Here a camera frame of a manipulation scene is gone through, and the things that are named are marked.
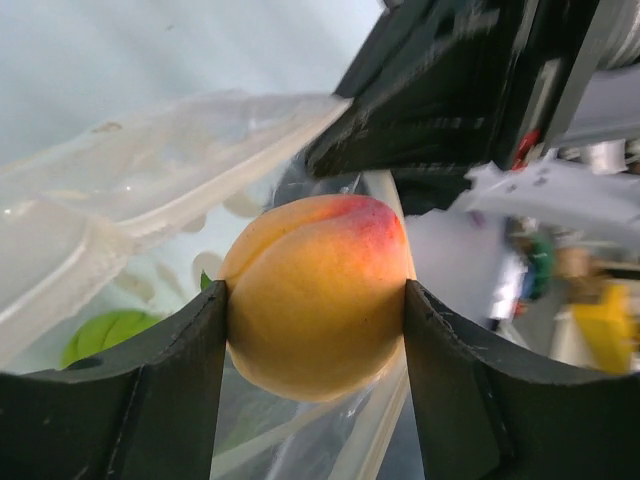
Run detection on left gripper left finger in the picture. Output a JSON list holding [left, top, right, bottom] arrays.
[[1, 281, 227, 479]]

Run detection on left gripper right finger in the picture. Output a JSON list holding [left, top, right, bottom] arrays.
[[404, 281, 639, 480]]

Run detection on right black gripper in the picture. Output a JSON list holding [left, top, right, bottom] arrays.
[[305, 1, 625, 215]]

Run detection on green fake lime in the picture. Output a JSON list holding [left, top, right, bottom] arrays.
[[59, 269, 216, 371]]

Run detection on clear zip top bag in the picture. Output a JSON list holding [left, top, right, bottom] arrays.
[[1, 91, 408, 479]]

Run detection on orange fake fruit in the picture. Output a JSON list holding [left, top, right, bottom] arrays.
[[218, 194, 410, 402]]

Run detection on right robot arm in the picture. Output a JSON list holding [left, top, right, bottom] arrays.
[[305, 1, 639, 249]]

